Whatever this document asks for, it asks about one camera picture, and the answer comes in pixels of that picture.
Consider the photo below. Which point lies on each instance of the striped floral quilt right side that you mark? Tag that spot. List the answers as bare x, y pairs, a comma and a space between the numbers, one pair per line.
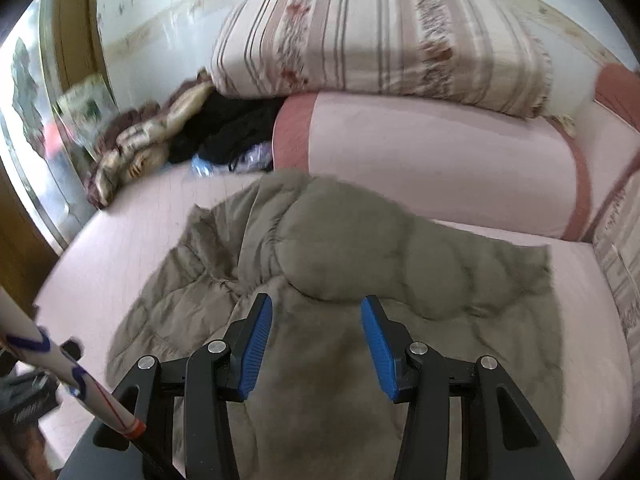
616, 242

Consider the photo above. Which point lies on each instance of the blue plastic bag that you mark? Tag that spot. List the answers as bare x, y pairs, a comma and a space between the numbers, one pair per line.
258, 158

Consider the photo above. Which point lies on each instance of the pink folded blanket roll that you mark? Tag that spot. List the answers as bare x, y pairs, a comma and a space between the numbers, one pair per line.
442, 160

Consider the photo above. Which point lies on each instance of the white sleeve with blue pattern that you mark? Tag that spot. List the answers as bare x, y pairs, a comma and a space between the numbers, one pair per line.
33, 346

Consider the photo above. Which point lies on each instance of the floral green white pillow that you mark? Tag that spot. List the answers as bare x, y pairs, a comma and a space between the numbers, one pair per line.
86, 110

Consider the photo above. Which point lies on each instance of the pink red blanket right corner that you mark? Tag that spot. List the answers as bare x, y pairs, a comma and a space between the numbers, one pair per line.
607, 129

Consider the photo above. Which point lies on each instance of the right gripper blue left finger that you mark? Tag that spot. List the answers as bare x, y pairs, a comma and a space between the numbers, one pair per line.
223, 371

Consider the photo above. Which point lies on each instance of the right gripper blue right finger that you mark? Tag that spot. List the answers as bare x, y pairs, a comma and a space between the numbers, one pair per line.
410, 372

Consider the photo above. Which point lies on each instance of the striped floral folded quilt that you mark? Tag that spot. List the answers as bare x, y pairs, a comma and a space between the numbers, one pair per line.
473, 52

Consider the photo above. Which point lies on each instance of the black clothing pile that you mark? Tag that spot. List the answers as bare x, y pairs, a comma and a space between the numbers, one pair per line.
224, 128

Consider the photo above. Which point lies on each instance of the olive green quilted hooded jacket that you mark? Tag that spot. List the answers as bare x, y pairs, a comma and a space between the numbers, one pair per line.
317, 247

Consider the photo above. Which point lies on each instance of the pink quilted bed mattress cover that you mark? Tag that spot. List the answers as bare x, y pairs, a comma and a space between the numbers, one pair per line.
100, 276

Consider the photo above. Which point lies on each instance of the beige brown patterned blanket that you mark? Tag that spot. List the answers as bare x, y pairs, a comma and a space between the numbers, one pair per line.
136, 142

